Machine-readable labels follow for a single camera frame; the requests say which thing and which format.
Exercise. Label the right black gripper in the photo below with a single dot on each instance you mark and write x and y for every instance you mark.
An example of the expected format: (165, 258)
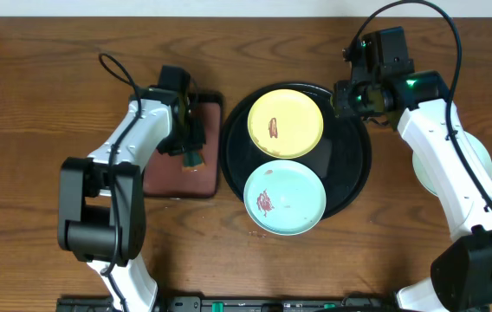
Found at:
(341, 90)

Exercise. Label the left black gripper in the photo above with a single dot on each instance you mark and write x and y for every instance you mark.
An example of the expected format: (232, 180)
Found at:
(191, 141)

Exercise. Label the green and orange sponge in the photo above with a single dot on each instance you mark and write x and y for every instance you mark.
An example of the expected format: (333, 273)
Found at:
(192, 161)

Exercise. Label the yellow plate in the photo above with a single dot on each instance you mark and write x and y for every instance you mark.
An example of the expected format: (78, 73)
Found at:
(285, 123)

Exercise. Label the light blue plate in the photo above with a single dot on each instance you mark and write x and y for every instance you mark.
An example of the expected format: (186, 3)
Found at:
(481, 152)
(284, 197)

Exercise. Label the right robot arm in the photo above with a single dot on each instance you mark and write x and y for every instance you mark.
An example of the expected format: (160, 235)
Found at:
(461, 277)

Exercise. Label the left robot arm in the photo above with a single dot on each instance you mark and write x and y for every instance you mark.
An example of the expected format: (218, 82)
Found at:
(101, 210)

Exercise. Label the rectangular black tray brown mat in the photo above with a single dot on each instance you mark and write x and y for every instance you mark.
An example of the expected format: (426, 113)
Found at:
(167, 176)

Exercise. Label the round black serving tray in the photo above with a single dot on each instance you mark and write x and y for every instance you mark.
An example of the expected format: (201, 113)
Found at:
(342, 159)

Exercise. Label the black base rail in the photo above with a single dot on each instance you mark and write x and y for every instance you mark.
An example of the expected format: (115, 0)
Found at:
(197, 304)

